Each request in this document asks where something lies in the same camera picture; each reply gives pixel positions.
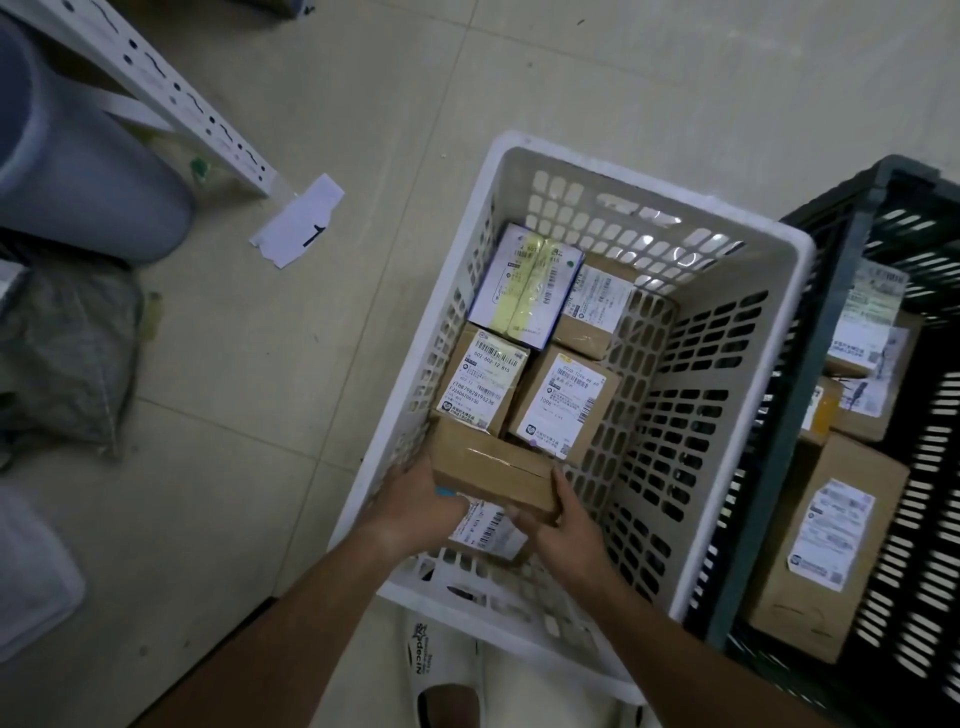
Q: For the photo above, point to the white plastic crate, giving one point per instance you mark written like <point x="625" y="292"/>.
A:
<point x="750" y="315"/>

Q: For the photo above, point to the white paper scrap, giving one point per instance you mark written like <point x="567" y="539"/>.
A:
<point x="298" y="223"/>

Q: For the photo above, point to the person's left thumb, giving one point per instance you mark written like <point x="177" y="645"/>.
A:
<point x="452" y="508"/>

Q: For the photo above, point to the grey plastic roll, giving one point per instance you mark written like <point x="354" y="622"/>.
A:
<point x="75" y="150"/>

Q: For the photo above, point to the small cardboard box yellow tape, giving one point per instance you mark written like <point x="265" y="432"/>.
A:
<point x="820" y="409"/>

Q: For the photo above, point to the cardboard box with large label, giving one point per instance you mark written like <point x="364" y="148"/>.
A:
<point x="870" y="315"/>

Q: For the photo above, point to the brown cardboard box white label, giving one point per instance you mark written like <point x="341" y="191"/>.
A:
<point x="487" y="529"/>
<point x="480" y="379"/>
<point x="566" y="401"/>
<point x="592" y="319"/>

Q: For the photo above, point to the dark green plastic crate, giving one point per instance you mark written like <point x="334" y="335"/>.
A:
<point x="814" y="352"/>

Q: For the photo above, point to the plain brown cardboard box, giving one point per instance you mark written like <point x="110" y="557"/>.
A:
<point x="491" y="465"/>

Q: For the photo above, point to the white plastic bag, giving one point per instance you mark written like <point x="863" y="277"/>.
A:
<point x="30" y="570"/>

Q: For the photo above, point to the cardboard box with torn label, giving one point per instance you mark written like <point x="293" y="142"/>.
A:
<point x="870" y="405"/>

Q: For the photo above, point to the white box with yellow tape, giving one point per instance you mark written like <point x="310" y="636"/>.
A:
<point x="525" y="281"/>

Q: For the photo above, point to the person's right hand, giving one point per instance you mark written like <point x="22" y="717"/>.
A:
<point x="574" y="536"/>

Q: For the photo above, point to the person's right forearm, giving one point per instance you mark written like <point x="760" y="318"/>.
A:
<point x="682" y="660"/>

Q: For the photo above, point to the person's left forearm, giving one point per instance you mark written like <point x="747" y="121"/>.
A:
<point x="292" y="637"/>

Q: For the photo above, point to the white perforated metal shelf post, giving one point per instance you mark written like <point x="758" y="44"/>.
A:
<point x="172" y="90"/>

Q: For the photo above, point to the person's left hand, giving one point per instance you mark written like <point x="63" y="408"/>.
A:
<point x="412" y="510"/>

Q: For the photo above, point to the grey-green plastic bag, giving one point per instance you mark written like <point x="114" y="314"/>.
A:
<point x="64" y="352"/>

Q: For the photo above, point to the person's white shoe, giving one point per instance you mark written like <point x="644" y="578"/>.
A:
<point x="457" y="679"/>

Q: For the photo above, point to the person's right thumb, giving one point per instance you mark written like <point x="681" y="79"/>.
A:
<point x="564" y="491"/>

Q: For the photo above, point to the large cardboard box white label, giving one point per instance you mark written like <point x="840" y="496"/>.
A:
<point x="825" y="547"/>

